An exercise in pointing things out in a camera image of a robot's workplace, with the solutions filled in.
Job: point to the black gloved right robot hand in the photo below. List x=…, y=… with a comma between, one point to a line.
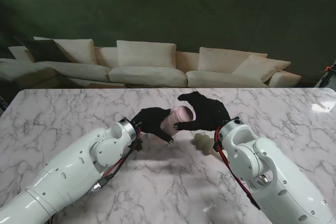
x=210, y=115

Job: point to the cream sofa seat cushion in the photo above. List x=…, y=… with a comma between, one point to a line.
x=147, y=75
x=76, y=72
x=223, y=79

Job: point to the dark grey throw pillow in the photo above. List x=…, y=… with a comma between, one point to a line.
x=47, y=51

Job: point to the cream fabric sofa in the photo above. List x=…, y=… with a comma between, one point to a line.
x=147, y=75

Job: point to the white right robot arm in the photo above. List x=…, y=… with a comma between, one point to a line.
x=275, y=171

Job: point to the black stand with orange clip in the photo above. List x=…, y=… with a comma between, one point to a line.
x=328, y=75

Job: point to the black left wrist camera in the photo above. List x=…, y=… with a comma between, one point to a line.
x=138, y=146

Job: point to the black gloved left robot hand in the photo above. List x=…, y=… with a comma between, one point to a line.
x=151, y=120

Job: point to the cream sofa back pillow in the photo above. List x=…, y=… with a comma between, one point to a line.
x=78, y=51
x=262, y=68
x=220, y=60
x=145, y=53

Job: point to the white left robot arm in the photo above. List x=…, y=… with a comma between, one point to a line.
x=65, y=174

